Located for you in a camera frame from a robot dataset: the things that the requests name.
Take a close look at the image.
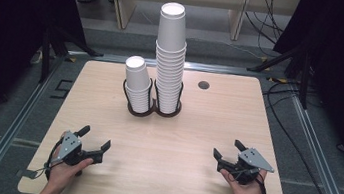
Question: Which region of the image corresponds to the short stack of white cups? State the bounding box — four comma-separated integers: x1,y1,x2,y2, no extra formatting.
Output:
119,54,158,115

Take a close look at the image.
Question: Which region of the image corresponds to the right hand-held gripper black cable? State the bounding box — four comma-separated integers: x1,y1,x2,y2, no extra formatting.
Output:
253,172,271,194

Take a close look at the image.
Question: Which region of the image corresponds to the hanging black cable bundle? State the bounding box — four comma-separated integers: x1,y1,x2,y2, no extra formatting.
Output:
241,0,290,47

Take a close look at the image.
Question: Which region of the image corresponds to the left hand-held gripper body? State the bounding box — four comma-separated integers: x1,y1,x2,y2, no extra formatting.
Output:
55,130,97,169

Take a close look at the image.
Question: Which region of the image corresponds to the thin white floor cable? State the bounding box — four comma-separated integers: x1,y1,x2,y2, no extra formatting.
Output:
185,36,268,62

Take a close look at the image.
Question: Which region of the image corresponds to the person's left hand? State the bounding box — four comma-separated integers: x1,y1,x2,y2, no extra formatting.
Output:
45,130,98,194

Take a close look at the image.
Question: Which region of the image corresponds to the black metal stand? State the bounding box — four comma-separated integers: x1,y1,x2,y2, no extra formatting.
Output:
34,22,108,92
242,36,318,111

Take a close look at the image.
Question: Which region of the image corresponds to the black double cup holder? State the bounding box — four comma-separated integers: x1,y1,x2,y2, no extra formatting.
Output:
118,74,186,123

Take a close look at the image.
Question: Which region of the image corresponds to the tall stack of white cups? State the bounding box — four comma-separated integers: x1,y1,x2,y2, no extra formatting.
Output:
146,38,190,116

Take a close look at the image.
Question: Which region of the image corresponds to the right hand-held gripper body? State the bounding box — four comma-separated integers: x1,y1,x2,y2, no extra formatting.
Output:
230,145,278,190

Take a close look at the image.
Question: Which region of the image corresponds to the long black floor cable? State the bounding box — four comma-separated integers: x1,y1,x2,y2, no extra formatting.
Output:
248,78,344,194

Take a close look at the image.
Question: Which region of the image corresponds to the hand-held gripper black cable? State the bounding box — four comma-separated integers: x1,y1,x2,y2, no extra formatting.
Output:
253,172,271,194
27,134,66,183

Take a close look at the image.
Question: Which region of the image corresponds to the left hand-held gripper black cable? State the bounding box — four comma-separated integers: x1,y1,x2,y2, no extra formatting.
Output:
27,134,66,183

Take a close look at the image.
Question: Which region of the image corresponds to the round black table grommet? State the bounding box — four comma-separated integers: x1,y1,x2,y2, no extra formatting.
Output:
196,79,211,91

